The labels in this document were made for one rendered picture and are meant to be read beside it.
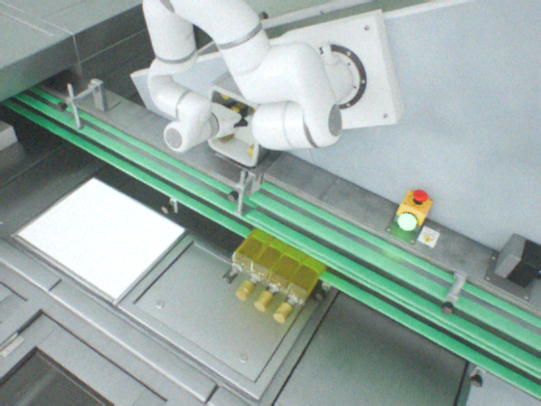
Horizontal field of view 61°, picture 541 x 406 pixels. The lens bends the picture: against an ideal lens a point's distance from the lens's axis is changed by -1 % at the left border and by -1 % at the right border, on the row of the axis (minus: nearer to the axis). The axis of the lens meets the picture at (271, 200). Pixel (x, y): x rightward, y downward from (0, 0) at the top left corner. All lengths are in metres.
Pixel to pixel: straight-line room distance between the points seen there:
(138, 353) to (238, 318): 0.28
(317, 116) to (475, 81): 0.42
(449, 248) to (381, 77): 0.48
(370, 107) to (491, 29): 0.29
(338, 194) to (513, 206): 0.43
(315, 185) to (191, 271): 0.45
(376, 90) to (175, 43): 0.46
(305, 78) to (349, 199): 0.58
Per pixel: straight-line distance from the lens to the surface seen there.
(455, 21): 1.06
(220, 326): 1.33
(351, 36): 1.09
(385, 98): 1.11
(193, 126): 1.08
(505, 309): 1.26
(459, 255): 1.28
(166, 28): 0.92
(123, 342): 1.33
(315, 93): 0.80
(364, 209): 1.28
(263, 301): 1.21
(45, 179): 1.81
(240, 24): 0.79
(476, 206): 1.27
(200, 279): 1.41
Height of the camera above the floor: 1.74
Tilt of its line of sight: 39 degrees down
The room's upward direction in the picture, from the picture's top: 139 degrees counter-clockwise
